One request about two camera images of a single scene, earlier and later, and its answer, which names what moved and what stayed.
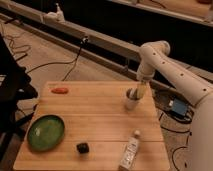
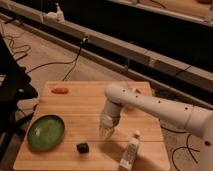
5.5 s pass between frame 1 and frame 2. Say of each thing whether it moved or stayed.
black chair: stayed
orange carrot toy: stayed
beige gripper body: moved
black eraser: stayed
